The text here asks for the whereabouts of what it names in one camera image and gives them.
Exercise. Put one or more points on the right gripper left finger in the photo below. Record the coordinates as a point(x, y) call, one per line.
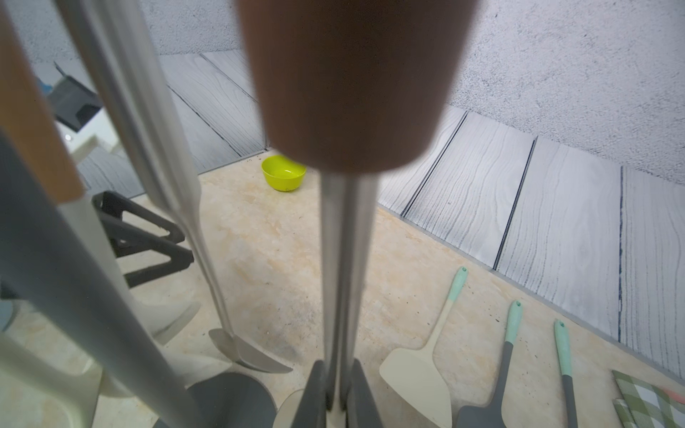
point(311, 412)

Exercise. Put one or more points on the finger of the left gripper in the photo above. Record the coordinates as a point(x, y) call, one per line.
point(126, 239)

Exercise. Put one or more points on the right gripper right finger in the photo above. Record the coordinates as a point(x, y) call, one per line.
point(361, 406)

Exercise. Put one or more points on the cream spatula mint handle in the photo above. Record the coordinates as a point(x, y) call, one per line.
point(413, 374)
point(78, 395)

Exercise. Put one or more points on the grey utensil rack stand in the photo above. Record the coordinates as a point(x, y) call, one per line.
point(43, 260)

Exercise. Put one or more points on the grey spatula mint handle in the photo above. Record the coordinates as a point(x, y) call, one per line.
point(566, 370)

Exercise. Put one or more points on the grey ladle brown handle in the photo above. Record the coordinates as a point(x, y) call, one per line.
point(351, 89)

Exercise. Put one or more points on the green plastic bowl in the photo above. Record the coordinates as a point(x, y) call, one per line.
point(283, 174)

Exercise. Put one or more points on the green checkered cloth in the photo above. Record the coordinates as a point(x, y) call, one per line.
point(645, 405)

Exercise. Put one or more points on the pink board under cloth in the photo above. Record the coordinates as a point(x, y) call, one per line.
point(674, 397)

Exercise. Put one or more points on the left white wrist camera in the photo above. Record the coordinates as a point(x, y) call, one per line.
point(81, 118)

